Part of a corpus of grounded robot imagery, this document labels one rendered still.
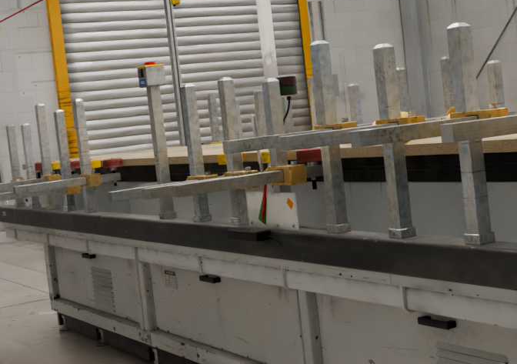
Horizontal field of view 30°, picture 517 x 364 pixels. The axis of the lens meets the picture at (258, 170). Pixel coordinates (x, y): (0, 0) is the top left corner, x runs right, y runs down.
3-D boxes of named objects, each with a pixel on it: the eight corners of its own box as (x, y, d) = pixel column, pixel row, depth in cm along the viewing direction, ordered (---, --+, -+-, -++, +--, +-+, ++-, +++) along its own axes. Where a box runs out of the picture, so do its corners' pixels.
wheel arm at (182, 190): (178, 201, 239) (177, 183, 239) (173, 200, 242) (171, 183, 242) (323, 178, 261) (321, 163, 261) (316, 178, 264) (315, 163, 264)
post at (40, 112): (49, 210, 432) (36, 103, 430) (47, 210, 435) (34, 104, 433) (57, 209, 434) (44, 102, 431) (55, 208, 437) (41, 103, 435)
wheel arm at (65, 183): (15, 196, 370) (15, 185, 370) (13, 196, 373) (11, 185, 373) (121, 182, 392) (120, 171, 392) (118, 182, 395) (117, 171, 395)
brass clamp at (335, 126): (340, 144, 230) (338, 123, 229) (309, 146, 241) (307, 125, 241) (361, 141, 233) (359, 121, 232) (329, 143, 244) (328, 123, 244)
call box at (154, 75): (148, 88, 320) (145, 65, 320) (139, 90, 326) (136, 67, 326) (166, 86, 324) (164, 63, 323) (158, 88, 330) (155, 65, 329)
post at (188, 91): (201, 236, 303) (184, 84, 300) (197, 235, 306) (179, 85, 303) (211, 235, 305) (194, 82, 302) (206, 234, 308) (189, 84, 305)
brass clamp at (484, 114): (489, 135, 186) (487, 109, 186) (443, 138, 198) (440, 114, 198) (512, 132, 189) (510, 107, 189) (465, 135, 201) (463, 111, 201)
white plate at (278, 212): (297, 231, 252) (293, 192, 251) (248, 227, 274) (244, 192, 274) (299, 230, 252) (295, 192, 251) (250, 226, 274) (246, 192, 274)
